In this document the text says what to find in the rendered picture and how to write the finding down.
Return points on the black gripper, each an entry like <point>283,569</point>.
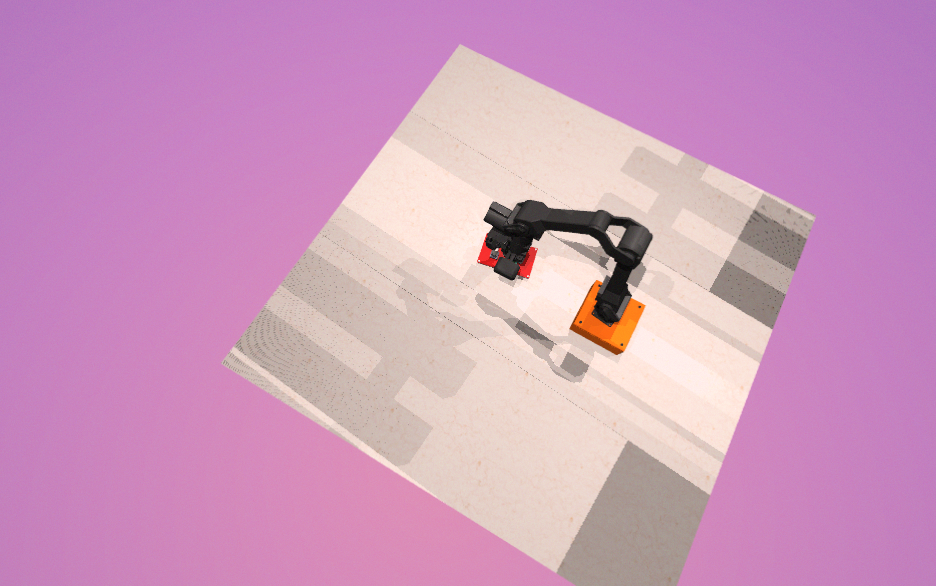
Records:
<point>515,252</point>

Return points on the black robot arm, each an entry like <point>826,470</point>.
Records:
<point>530,219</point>

